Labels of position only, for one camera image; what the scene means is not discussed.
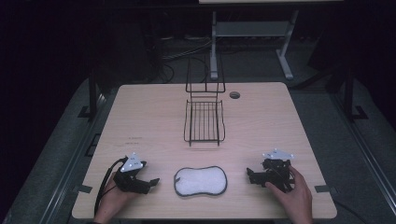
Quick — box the grey metal stand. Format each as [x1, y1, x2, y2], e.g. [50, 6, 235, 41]
[209, 9, 299, 81]

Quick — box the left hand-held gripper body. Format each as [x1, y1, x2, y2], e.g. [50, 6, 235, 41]
[112, 151, 151, 195]

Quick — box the person's left hand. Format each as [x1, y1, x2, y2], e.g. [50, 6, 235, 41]
[92, 173, 140, 224]

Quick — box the black metal post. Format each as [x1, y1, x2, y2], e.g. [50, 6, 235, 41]
[78, 68, 99, 121]
[342, 66, 369, 123]

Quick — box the black wire rack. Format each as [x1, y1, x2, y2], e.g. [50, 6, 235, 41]
[183, 55, 226, 147]

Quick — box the bundle of floor cables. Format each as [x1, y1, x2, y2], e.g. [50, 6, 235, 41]
[160, 35, 213, 62]

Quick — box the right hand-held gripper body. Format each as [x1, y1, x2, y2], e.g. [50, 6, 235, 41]
[261, 148, 296, 193]

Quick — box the grey tape strip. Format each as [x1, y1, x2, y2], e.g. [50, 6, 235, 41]
[72, 184, 93, 194]
[314, 184, 338, 194]

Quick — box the white grey-edged sponge pad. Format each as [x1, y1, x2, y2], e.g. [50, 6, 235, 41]
[173, 165, 228, 198]

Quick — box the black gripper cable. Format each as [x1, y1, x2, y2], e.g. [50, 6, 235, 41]
[93, 157, 129, 217]

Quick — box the person's right hand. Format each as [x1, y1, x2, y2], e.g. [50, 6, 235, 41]
[264, 165, 314, 224]

